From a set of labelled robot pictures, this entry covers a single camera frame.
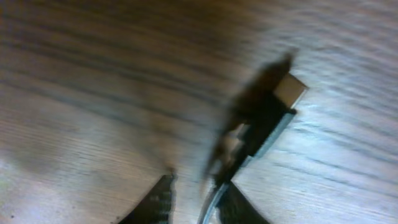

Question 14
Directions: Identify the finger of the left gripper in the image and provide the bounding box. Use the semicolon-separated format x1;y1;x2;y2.
201;52;296;183

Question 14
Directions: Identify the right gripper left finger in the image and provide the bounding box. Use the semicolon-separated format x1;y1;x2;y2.
119;174;176;224

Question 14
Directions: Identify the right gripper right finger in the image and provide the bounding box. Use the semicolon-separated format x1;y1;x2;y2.
216;183;270;224

